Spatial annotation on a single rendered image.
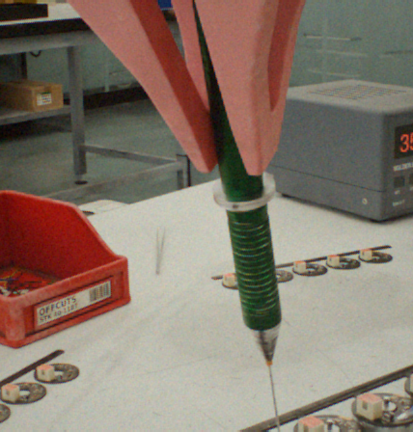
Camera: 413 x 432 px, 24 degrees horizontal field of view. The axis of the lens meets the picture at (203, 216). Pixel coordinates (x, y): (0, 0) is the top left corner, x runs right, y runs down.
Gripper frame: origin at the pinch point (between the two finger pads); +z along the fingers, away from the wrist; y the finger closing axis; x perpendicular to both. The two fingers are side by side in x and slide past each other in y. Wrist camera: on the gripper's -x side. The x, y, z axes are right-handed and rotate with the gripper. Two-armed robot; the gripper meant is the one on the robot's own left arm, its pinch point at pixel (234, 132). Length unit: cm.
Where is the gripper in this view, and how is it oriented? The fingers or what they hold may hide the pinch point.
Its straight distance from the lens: 24.4
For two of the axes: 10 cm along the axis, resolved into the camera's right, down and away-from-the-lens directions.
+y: -9.3, -0.8, 3.7
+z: 1.4, 8.4, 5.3
